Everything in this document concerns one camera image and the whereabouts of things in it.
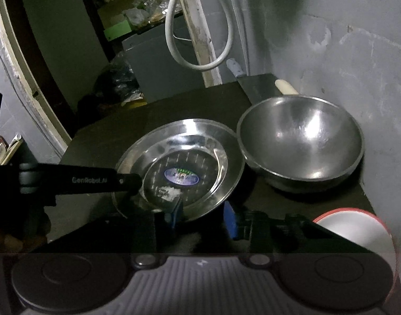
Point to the red and white bowl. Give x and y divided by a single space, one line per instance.
354 229

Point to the cream paper roll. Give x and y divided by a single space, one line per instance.
286 87

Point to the white door frame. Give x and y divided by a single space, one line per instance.
21 72

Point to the clear plastic bags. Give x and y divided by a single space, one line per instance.
144 10

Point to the stainless steel plate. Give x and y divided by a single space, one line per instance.
200 147

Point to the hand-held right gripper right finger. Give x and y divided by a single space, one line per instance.
230 221

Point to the grey metal bracket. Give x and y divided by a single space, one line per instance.
235 67

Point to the grey metal sheet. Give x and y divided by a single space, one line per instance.
256 87

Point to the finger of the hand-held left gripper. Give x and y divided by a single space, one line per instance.
88 181

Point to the stainless steel bowl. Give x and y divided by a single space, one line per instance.
302 144

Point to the yellow container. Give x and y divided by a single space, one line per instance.
134 104

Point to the black plastic bag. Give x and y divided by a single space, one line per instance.
120 82

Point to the green box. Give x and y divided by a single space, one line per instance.
116 31

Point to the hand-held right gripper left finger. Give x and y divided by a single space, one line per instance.
175 210

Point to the grey metal cabinet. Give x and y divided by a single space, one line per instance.
161 65

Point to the white wooden post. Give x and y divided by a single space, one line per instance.
200 39

